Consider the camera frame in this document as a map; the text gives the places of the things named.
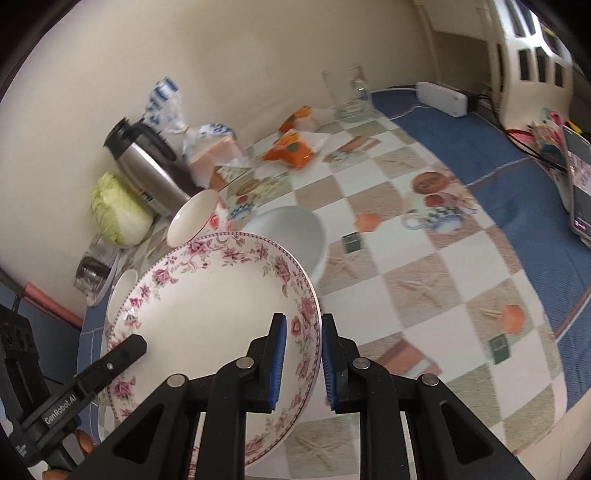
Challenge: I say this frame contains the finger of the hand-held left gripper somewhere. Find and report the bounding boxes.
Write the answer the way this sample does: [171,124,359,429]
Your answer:
[16,335,148,455]

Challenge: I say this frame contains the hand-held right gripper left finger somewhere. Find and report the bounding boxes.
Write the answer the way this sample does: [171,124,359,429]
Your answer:
[65,313,288,480]

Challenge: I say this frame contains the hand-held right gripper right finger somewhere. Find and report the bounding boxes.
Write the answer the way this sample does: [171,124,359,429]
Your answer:
[322,314,536,480]

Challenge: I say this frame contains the floral rimmed plate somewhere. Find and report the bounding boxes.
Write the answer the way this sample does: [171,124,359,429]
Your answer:
[102,232,322,467]

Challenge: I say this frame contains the large white bowl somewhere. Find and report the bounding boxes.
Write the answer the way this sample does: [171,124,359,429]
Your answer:
[242,205,329,283]

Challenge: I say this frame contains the red patterned white bowl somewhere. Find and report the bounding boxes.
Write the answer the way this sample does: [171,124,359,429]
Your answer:
[166,188,234,248]

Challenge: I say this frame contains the small plain white bowl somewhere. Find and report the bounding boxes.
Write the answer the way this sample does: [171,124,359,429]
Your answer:
[106,269,140,326]

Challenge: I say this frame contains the clear glass jar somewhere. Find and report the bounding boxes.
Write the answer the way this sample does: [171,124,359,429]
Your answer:
[74,233,118,308]

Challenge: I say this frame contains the checkered tablecloth with blue border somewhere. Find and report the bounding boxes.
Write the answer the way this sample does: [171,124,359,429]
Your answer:
[76,88,591,480]

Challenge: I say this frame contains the napa cabbage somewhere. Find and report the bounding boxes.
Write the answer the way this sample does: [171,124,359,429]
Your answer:
[89,172,155,247]

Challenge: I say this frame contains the stainless steel thermos jug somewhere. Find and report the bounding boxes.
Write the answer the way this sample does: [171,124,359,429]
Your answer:
[102,117,195,217]

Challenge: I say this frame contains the orange snack packet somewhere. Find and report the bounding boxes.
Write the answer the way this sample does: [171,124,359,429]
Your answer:
[262,129,331,171]
[278,106,319,134]

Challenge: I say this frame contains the bagged sliced bread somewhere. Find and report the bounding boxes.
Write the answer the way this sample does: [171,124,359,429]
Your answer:
[141,78,254,190]

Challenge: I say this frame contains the clear glass pitcher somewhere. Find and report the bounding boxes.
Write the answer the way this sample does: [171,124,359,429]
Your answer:
[322,65,377,123]

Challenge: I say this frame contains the white power strip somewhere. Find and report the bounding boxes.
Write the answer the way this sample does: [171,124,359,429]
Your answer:
[416,82,469,118]

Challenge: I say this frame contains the colourful packets pile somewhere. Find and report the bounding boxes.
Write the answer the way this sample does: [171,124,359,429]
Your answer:
[526,108,568,167]

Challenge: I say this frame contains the white plastic chair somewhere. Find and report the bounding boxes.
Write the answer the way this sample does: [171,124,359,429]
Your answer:
[480,0,578,132]

